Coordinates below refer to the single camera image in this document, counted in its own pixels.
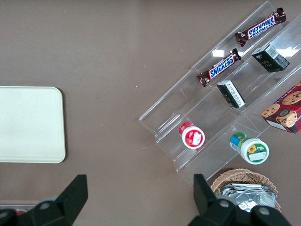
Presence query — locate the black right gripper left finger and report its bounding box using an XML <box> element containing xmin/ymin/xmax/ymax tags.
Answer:
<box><xmin>16</xmin><ymin>174</ymin><xmax>89</xmax><ymax>226</ymax></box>

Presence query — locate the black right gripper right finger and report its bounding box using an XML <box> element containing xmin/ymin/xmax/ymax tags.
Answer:
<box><xmin>188</xmin><ymin>173</ymin><xmax>237</xmax><ymax>226</ymax></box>

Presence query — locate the light wicker basket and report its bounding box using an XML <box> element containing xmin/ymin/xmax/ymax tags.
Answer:
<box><xmin>210</xmin><ymin>168</ymin><xmax>282</xmax><ymax>212</ymax></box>

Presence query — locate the cream plastic tray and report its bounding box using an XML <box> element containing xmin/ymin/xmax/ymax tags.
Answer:
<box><xmin>0</xmin><ymin>86</ymin><xmax>66</xmax><ymax>164</ymax></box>

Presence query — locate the silver foil wrapped pack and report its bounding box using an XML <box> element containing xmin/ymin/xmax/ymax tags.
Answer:
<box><xmin>220</xmin><ymin>183</ymin><xmax>276</xmax><ymax>213</ymax></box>

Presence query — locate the red lidded jar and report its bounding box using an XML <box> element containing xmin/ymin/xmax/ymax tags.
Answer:
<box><xmin>178</xmin><ymin>121</ymin><xmax>206</xmax><ymax>150</ymax></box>

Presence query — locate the green lidded jar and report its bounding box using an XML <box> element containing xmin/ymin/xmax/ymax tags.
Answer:
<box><xmin>230</xmin><ymin>131</ymin><xmax>270</xmax><ymax>165</ymax></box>

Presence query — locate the clear acrylic stepped stand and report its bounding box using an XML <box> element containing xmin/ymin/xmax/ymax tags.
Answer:
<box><xmin>138</xmin><ymin>0</ymin><xmax>301</xmax><ymax>189</ymax></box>

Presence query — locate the small black carton box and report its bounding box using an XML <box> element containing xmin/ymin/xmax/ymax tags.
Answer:
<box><xmin>251</xmin><ymin>44</ymin><xmax>290</xmax><ymax>73</ymax></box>
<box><xmin>216</xmin><ymin>80</ymin><xmax>246</xmax><ymax>109</ymax></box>

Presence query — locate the red chocolate chip cookie box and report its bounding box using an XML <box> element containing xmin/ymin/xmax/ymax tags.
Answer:
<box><xmin>261</xmin><ymin>81</ymin><xmax>301</xmax><ymax>134</ymax></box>

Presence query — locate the Snickers chocolate bar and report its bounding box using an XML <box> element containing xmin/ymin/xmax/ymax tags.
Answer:
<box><xmin>235</xmin><ymin>7</ymin><xmax>286</xmax><ymax>47</ymax></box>
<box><xmin>196</xmin><ymin>48</ymin><xmax>242</xmax><ymax>88</ymax></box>

